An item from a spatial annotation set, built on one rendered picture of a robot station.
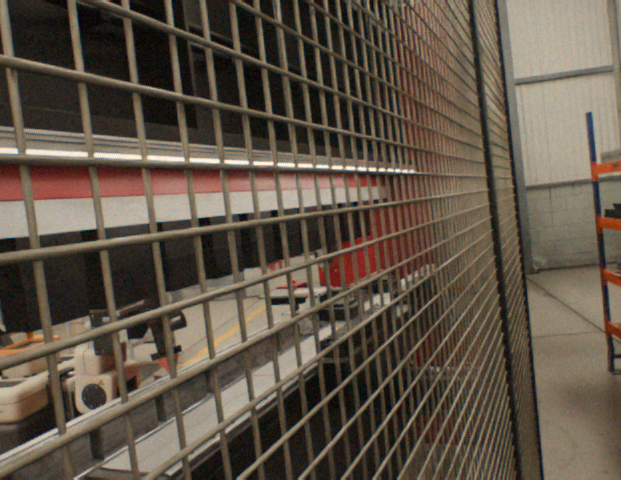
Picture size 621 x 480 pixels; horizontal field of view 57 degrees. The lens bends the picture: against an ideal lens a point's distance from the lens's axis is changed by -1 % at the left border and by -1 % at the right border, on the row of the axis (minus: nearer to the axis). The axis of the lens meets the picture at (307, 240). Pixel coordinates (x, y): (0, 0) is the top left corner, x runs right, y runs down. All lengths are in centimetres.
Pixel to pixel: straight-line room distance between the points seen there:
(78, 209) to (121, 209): 12
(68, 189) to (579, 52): 896
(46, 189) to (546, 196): 862
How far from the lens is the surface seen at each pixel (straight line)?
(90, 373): 236
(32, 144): 87
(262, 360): 178
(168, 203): 141
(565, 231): 945
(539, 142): 939
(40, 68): 18
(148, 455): 97
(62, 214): 117
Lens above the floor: 133
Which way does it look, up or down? 3 degrees down
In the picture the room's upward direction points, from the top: 7 degrees counter-clockwise
